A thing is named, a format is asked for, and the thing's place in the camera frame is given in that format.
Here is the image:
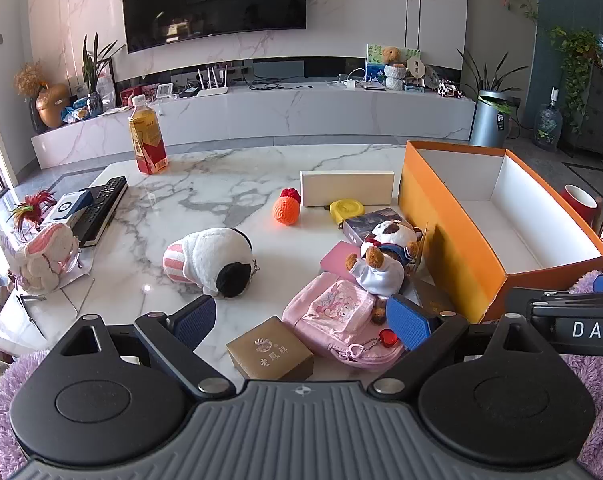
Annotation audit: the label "red and green feather shuttlecock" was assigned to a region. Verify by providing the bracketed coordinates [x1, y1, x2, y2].
[9, 189, 57, 231]

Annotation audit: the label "person's right forearm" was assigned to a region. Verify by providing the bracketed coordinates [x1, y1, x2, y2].
[561, 270, 603, 468]

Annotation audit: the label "grey storage cabinet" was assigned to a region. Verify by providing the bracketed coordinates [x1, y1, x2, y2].
[564, 62, 603, 161]

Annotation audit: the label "yellow tape measure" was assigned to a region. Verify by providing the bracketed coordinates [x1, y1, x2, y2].
[329, 199, 365, 224]

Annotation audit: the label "dark picture book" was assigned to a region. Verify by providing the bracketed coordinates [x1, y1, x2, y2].
[342, 207, 407, 247]

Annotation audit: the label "long leaf potted plant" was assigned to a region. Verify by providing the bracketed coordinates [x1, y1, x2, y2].
[456, 47, 529, 113]

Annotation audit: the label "person's left forearm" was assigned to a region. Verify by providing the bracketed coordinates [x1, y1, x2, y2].
[0, 352, 52, 478]

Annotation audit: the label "golden vase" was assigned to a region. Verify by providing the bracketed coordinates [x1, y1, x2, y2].
[36, 84, 71, 129]

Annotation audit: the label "pink notebook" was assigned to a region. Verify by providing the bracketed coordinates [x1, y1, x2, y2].
[320, 240, 365, 273]

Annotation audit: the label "tea bottle with red label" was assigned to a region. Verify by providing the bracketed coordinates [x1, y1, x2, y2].
[128, 94, 168, 175]

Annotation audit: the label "gold brown gift box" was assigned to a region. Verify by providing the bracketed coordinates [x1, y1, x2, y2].
[226, 316, 315, 381]

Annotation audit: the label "brown teddy in knit pot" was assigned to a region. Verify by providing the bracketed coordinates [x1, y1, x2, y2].
[381, 46, 407, 92]

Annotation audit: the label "red cup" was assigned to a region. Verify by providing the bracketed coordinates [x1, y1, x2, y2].
[561, 184, 599, 228]

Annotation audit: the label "white rectangular box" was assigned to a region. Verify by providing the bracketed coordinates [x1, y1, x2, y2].
[300, 170, 395, 208]

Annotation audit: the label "blue snack bag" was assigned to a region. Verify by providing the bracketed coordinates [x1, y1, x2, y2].
[62, 92, 105, 123]

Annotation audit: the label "black remote control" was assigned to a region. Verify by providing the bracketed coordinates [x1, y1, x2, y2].
[76, 176, 129, 233]

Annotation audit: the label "blue water jug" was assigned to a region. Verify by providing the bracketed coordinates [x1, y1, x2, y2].
[533, 87, 563, 151]

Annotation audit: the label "green potted orchid plant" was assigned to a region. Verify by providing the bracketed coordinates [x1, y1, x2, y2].
[79, 32, 125, 111]

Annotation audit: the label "orange crochet fruit toy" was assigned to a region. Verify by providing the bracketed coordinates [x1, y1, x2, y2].
[272, 187, 302, 227]

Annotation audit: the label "blue and white box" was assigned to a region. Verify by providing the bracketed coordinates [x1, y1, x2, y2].
[42, 190, 93, 228]

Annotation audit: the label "silver pedal trash can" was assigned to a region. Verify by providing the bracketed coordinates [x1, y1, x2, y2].
[469, 90, 512, 148]

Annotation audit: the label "teddy bear plush white shirt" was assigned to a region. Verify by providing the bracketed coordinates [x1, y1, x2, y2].
[345, 220, 425, 295]

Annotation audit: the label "white wifi router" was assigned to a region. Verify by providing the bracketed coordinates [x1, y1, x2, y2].
[196, 63, 231, 97]

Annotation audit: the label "pink white crochet bunny bag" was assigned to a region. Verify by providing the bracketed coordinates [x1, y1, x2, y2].
[0, 222, 81, 295]

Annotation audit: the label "panda plush with striped shorts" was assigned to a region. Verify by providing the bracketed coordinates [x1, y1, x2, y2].
[162, 228, 258, 299]

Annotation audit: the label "trailing vine plant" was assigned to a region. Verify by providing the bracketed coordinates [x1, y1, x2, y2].
[549, 25, 602, 133]

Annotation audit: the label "orange cardboard box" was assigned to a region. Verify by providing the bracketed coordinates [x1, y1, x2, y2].
[398, 140, 603, 324]

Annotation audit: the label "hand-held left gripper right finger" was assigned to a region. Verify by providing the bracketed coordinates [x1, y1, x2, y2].
[367, 294, 549, 400]

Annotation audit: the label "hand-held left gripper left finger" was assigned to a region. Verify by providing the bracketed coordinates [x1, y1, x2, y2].
[56, 296, 236, 401]

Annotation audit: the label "small pink backpack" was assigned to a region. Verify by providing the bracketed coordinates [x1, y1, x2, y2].
[282, 272, 407, 366]

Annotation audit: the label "dark brown box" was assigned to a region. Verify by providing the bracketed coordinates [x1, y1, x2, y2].
[412, 280, 457, 317]

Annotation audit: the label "red gift box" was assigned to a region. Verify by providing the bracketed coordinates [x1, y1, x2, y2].
[119, 86, 155, 107]

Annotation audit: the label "black remote controls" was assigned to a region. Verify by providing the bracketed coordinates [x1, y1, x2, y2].
[74, 185, 130, 249]

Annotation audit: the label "lotus flower painting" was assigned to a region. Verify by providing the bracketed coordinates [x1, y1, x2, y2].
[365, 43, 422, 83]

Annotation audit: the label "white marble television cabinet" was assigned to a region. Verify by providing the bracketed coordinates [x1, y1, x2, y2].
[32, 82, 477, 171]

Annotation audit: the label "dried flower bunch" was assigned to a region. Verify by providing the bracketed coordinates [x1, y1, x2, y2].
[14, 61, 47, 98]

